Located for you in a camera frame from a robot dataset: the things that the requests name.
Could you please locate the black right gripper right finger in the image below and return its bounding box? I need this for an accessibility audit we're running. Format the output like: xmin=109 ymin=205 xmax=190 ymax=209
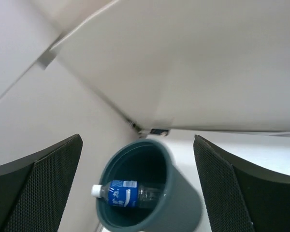
xmin=193 ymin=135 xmax=290 ymax=232

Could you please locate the dark green plastic bin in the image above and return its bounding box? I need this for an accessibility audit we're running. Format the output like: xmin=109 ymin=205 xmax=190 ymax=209
xmin=96 ymin=139 xmax=202 ymax=232

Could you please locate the aluminium frame rail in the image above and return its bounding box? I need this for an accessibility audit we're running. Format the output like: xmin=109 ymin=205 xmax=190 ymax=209
xmin=125 ymin=117 xmax=290 ymax=138

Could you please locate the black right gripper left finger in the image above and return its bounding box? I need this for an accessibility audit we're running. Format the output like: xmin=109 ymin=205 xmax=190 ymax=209
xmin=0 ymin=134 xmax=83 ymax=232

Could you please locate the blue label water bottle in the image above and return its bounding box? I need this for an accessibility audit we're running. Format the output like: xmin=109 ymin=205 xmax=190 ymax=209
xmin=91 ymin=180 xmax=164 ymax=209

